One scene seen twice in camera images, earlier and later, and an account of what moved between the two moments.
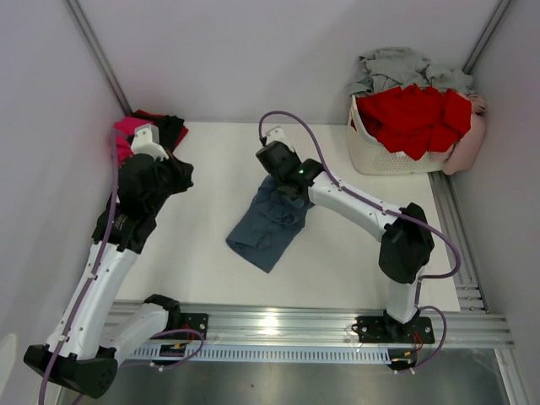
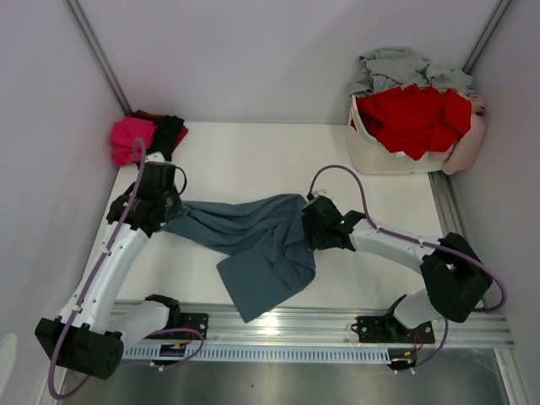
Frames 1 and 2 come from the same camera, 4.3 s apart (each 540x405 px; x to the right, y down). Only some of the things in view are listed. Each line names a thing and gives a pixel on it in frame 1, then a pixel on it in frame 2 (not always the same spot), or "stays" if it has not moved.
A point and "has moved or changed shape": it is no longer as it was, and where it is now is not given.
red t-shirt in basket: [415, 120] stays
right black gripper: [293, 153] -> [313, 240]
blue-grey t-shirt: [267, 224] has moved or changed shape
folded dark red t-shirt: [181, 134] stays
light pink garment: [466, 150] stays
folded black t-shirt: [169, 130] stays
